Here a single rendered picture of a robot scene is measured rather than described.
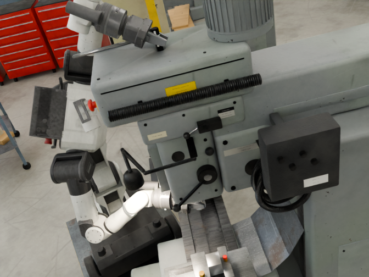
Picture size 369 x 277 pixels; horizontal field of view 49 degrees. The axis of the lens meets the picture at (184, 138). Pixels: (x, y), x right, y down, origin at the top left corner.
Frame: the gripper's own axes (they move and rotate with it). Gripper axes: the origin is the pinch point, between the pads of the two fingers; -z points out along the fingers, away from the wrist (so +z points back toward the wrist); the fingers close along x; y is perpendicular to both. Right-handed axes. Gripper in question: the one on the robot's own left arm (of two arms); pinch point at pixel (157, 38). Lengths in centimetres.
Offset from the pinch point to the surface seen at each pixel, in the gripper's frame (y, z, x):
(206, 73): -0.2, -16.7, 9.3
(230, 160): -28.9, -36.0, 7.7
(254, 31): 13.5, -25.3, 1.8
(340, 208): -32, -79, 9
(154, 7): -62, 17, -165
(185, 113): -14.8, -15.7, 10.7
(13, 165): -290, 115, -183
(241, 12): 17.2, -19.9, 2.2
